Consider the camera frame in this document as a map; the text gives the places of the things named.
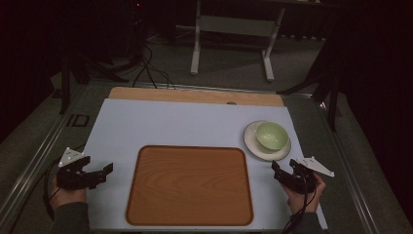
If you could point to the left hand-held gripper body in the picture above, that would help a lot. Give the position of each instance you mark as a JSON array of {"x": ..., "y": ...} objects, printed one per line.
[{"x": 72, "y": 175}]

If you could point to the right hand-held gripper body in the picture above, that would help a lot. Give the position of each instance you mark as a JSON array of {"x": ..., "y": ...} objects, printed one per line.
[{"x": 305, "y": 177}]

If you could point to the person's left hand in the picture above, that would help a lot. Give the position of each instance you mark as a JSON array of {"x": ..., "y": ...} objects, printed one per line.
[{"x": 66, "y": 196}]

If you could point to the person's right hand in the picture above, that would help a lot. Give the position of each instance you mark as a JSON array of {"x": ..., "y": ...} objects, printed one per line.
[{"x": 303, "y": 201}]

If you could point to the green bowl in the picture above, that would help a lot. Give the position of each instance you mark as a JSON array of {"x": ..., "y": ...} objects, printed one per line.
[{"x": 272, "y": 136}]

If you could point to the white plate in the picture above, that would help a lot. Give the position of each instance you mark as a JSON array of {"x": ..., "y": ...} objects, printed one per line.
[{"x": 251, "y": 143}]

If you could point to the black floor socket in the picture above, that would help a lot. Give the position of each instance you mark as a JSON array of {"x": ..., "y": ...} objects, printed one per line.
[{"x": 78, "y": 120}]

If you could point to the black metal stand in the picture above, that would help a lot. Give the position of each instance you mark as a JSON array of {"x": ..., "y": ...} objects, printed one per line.
[
  {"x": 331, "y": 97},
  {"x": 66, "y": 84}
]

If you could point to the wooden tray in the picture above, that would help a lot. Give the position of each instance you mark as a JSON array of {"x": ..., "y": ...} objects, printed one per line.
[{"x": 190, "y": 187}]

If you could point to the pale blue table mat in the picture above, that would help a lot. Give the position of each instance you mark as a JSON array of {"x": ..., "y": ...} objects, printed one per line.
[{"x": 181, "y": 123}]

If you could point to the metal floor rail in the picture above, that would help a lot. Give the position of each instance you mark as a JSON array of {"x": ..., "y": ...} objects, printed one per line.
[
  {"x": 29, "y": 175},
  {"x": 349, "y": 169}
]

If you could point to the white metal table frame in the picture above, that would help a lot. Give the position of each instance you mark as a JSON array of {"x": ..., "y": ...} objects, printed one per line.
[{"x": 233, "y": 26}]

